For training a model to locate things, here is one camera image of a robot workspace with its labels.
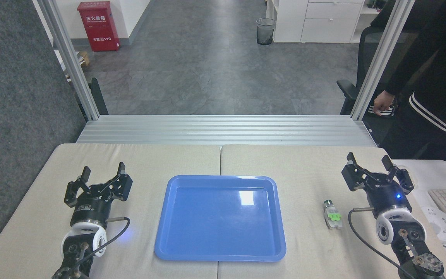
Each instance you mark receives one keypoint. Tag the beige table pad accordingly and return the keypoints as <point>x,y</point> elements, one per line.
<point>138,162</point>
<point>304,166</point>

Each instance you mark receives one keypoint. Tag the black office chair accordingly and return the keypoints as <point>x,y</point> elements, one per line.
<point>366,58</point>

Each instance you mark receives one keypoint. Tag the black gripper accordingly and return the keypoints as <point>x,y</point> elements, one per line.
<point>387,197</point>
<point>91,209</point>

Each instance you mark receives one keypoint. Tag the red fire extinguisher box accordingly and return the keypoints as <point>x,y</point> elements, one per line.
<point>98,27</point>

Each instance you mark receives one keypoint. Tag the black bag with white stripes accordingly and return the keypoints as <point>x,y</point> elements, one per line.
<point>388,111</point>

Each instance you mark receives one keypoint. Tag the person's hand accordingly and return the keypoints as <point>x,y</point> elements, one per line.
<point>382,102</point>

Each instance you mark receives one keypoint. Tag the white drawer cabinet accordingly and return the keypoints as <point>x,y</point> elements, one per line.
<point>316,21</point>

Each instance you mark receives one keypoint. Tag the black post bracket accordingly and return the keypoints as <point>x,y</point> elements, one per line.
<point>98,97</point>

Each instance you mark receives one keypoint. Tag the grey felt partition panel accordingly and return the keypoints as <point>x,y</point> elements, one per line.
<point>18,116</point>

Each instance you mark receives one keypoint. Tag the blue plastic tray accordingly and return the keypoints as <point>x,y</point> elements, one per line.
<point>223,219</point>

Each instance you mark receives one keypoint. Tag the person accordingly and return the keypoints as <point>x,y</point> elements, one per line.
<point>436,77</point>

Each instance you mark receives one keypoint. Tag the switch part with green clip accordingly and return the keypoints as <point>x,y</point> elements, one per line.
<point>332,215</point>

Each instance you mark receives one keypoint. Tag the small wooden box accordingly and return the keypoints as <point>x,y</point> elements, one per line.
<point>84,59</point>

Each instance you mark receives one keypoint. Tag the black mesh trash bin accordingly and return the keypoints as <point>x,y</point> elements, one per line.
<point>265,31</point>

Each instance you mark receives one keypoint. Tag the white power strip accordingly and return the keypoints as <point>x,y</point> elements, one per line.
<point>441,224</point>

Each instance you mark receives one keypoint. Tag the silver aluminium post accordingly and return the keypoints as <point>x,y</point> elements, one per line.
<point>381,58</point>
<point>70,62</point>

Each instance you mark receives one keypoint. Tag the silver aluminium rail platform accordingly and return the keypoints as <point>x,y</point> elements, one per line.
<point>227,130</point>

